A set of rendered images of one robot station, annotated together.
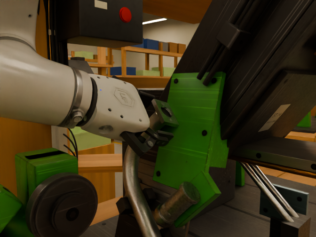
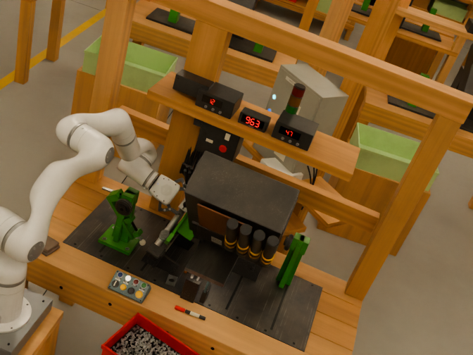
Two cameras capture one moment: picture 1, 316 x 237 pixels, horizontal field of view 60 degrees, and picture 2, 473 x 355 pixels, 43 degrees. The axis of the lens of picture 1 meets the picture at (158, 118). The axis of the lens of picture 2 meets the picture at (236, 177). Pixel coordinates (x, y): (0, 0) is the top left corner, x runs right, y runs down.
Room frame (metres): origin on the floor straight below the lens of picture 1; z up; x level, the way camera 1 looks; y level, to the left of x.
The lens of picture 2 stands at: (-0.62, -1.65, 2.66)
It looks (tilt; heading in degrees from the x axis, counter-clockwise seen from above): 32 degrees down; 51
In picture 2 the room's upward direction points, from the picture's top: 19 degrees clockwise
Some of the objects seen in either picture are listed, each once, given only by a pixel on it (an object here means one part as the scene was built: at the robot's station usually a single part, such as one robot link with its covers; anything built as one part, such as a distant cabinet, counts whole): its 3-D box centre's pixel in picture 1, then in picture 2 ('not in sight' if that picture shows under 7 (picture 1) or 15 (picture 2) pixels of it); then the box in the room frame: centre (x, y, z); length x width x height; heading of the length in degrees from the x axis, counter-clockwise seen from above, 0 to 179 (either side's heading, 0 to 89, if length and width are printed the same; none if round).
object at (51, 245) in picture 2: not in sight; (44, 244); (-0.01, 0.16, 0.91); 0.10 x 0.08 x 0.03; 123
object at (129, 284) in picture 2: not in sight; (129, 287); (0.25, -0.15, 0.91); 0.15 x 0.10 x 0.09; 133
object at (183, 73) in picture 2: not in sight; (193, 85); (0.56, 0.28, 1.59); 0.15 x 0.07 x 0.07; 133
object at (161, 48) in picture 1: (154, 88); not in sight; (6.63, 0.09, 1.14); 2.45 x 0.55 x 2.28; 140
